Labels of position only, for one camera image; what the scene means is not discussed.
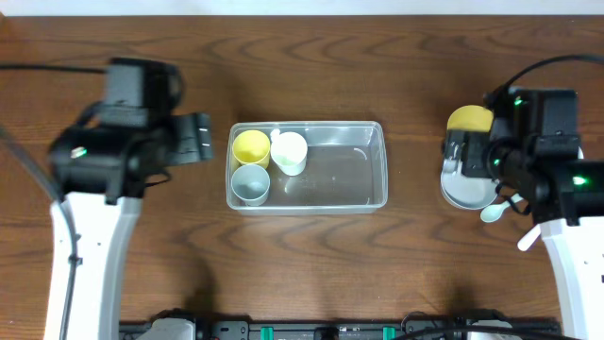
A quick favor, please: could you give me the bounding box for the yellow plastic cup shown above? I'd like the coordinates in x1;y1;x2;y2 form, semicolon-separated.
232;129;271;169

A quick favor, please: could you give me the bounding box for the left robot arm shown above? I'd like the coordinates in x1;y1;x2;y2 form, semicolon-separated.
44;58;213;339

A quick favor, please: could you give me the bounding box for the yellow plastic bowl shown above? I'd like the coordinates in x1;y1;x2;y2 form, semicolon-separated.
446;105;494;132

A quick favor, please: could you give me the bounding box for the white plastic fork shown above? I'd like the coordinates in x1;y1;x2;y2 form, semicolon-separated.
516;225;541;252

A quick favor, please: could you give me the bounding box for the mint green plastic spoon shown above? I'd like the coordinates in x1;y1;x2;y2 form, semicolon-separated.
480;194;523;223

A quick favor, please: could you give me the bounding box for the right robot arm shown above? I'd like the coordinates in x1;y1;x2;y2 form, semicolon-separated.
442;88;603;339

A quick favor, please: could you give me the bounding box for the clear plastic container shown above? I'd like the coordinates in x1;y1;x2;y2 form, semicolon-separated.
226;121;388;215

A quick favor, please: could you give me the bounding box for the grey plastic bowl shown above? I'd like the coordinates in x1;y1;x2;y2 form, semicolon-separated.
440;160;497;210

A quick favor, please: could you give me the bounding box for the white plastic cup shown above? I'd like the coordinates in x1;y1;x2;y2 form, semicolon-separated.
270;129;308;177

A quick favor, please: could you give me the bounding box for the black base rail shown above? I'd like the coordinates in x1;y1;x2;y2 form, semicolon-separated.
118;309;576;340

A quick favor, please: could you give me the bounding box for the grey plastic cup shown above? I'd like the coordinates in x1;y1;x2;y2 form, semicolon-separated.
230;164;271;207

